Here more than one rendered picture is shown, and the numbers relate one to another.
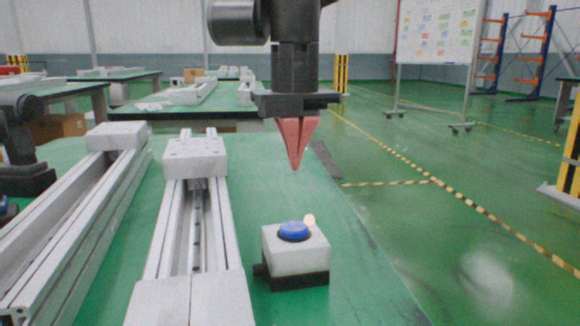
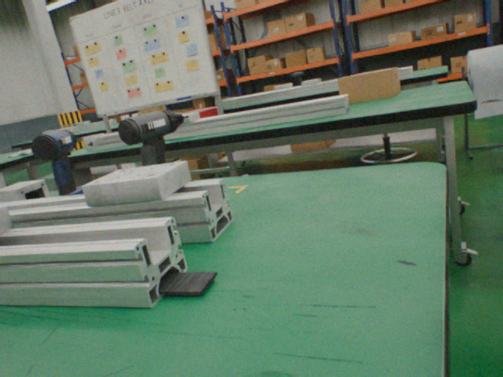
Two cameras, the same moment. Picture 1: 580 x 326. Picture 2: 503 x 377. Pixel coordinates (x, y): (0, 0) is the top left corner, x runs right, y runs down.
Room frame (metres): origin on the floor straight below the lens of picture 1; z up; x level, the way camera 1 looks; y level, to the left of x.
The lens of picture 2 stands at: (1.47, -0.06, 1.03)
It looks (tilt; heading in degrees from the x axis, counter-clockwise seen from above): 14 degrees down; 125
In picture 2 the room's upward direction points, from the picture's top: 12 degrees counter-clockwise
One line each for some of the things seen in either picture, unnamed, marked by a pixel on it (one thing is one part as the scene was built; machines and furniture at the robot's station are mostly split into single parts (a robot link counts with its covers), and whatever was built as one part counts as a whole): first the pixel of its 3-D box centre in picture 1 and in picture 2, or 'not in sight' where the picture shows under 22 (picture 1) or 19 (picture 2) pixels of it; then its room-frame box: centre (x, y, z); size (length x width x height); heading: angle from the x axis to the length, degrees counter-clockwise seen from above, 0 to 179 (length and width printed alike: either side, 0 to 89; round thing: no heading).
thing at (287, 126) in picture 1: (304, 133); not in sight; (0.45, -0.02, 0.98); 0.07 x 0.07 x 0.09; 13
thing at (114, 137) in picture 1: (120, 140); (140, 190); (0.89, 0.43, 0.87); 0.16 x 0.11 x 0.07; 13
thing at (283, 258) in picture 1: (287, 253); not in sight; (0.44, 0.00, 0.81); 0.10 x 0.08 x 0.06; 103
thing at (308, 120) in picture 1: (285, 134); not in sight; (0.45, 0.01, 0.98); 0.07 x 0.07 x 0.09; 13
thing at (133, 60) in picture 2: not in sight; (155, 104); (-1.45, 2.83, 0.97); 1.50 x 0.50 x 1.95; 7
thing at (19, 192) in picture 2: not in sight; (20, 203); (0.35, 0.47, 0.83); 0.11 x 0.10 x 0.10; 101
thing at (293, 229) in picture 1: (293, 231); not in sight; (0.45, 0.00, 0.84); 0.04 x 0.04 x 0.02
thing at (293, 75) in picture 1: (294, 75); not in sight; (0.45, 0.00, 1.05); 0.10 x 0.07 x 0.07; 103
